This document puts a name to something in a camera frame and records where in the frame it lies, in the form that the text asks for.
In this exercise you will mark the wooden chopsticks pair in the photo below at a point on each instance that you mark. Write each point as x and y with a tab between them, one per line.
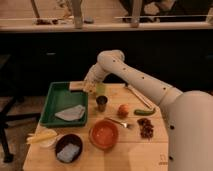
138	95

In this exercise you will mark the dark brown bowl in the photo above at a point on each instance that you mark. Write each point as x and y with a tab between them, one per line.
69	139

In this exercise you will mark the blue sponge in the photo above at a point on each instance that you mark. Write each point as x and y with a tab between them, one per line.
68	153

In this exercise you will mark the green plastic tray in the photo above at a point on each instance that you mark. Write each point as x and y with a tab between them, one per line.
59	98

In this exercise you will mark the black office chair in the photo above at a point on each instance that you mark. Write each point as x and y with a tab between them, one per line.
4	116

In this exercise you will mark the small metal cup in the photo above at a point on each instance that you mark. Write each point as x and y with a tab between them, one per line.
101	103

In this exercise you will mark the small white bowl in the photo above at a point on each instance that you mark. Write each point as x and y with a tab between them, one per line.
49	143

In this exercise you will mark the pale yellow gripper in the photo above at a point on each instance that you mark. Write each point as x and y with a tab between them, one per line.
89	87

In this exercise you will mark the dark red grape bunch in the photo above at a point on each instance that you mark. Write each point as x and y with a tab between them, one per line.
146	128

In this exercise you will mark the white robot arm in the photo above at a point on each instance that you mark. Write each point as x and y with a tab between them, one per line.
189	115

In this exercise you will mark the grey folded cloth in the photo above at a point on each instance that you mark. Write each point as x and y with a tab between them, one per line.
72	113

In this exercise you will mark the orange round fruit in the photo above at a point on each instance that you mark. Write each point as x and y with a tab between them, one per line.
123	111

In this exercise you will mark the orange ceramic bowl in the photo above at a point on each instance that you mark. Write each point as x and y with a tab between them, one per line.
103	134

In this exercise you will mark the metal fork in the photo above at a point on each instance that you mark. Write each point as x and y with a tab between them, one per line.
125	125

